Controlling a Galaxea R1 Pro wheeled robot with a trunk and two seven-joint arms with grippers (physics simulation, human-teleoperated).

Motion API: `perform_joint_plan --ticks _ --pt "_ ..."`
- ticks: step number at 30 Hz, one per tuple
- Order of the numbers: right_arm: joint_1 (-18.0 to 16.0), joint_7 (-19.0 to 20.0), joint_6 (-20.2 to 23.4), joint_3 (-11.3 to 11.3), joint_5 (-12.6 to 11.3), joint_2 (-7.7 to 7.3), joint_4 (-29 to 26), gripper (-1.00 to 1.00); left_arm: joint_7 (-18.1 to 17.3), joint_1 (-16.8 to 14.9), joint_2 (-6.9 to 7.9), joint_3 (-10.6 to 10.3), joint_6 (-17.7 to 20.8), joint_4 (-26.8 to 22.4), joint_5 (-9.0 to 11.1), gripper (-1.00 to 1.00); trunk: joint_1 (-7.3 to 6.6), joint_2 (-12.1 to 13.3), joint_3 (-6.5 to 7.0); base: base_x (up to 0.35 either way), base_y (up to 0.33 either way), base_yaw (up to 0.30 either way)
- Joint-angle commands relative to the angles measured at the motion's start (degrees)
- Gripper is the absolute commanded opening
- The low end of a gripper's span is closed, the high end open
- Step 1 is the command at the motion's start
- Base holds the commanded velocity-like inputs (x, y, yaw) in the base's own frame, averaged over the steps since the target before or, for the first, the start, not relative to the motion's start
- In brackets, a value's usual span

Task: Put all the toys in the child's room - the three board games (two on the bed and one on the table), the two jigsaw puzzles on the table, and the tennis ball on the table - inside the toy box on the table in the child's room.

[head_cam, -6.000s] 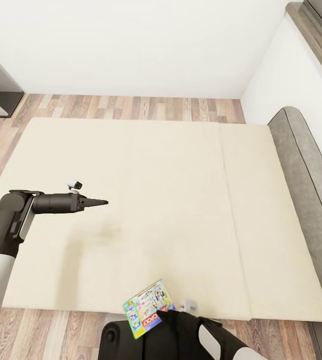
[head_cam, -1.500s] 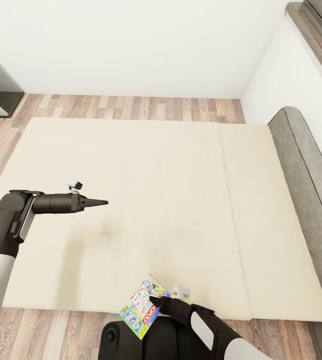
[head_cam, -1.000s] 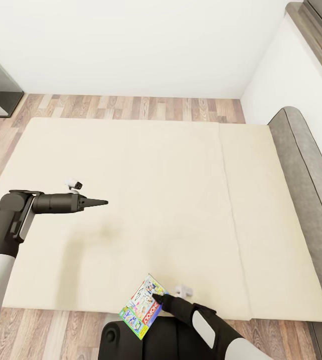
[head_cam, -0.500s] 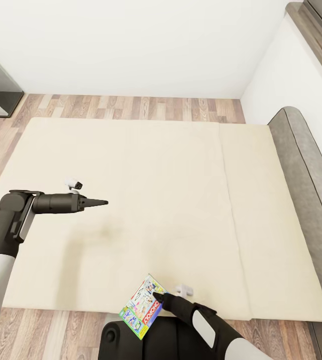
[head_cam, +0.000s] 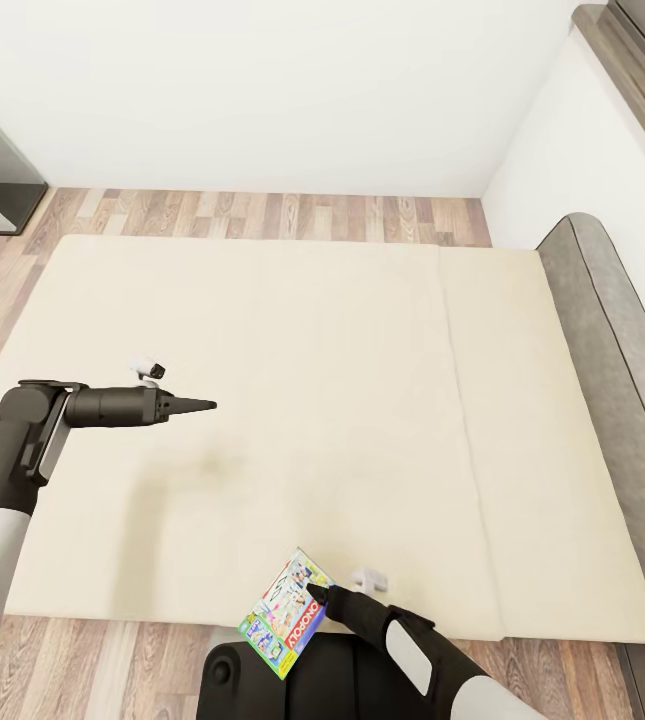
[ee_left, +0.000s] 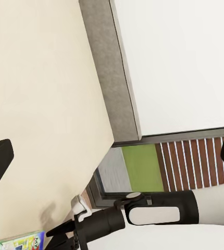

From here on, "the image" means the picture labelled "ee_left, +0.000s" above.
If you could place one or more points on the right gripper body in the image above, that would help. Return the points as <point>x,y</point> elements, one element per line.
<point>92,228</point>

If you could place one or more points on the bed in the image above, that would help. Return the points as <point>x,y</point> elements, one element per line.
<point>66,96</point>

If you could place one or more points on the door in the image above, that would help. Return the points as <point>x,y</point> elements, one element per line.
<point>158,163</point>

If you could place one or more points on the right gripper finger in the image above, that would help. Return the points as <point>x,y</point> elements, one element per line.
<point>69,244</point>
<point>66,227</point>

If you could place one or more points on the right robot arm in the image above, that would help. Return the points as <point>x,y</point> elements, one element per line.
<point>196,206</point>

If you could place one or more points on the board game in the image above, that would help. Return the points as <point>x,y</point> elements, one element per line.
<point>29,241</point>

